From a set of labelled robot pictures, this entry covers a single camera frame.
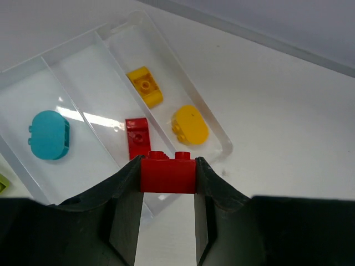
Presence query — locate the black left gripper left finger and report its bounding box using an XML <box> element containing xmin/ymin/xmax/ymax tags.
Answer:
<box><xmin>1</xmin><ymin>157</ymin><xmax>143</xmax><ymax>265</ymax></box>

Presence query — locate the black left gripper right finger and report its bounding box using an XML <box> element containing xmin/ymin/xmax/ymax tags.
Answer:
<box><xmin>194</xmin><ymin>157</ymin><xmax>354</xmax><ymax>265</ymax></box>

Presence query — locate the red flower lego brick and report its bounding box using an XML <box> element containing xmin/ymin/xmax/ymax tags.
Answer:
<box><xmin>140</xmin><ymin>151</ymin><xmax>197</xmax><ymax>194</ymax></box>

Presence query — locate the red curved lego brick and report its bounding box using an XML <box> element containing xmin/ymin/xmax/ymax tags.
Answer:
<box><xmin>125</xmin><ymin>117</ymin><xmax>151</xmax><ymax>160</ymax></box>

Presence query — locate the blue oval lego brick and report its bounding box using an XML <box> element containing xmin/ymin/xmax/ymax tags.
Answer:
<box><xmin>28</xmin><ymin>110</ymin><xmax>70</xmax><ymax>160</ymax></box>

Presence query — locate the green lego brick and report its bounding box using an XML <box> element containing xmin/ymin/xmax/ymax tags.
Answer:
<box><xmin>0</xmin><ymin>174</ymin><xmax>11</xmax><ymax>194</ymax></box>

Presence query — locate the yellow curved lego brick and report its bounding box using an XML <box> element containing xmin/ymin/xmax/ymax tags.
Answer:
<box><xmin>171</xmin><ymin>105</ymin><xmax>209</xmax><ymax>146</ymax></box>

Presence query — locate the yellow square lego brick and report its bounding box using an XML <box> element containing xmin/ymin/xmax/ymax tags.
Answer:
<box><xmin>126</xmin><ymin>66</ymin><xmax>164</xmax><ymax>108</ymax></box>

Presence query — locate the clear plastic divided tray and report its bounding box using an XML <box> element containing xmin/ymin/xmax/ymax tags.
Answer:
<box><xmin>1</xmin><ymin>11</ymin><xmax>233</xmax><ymax>204</ymax></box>

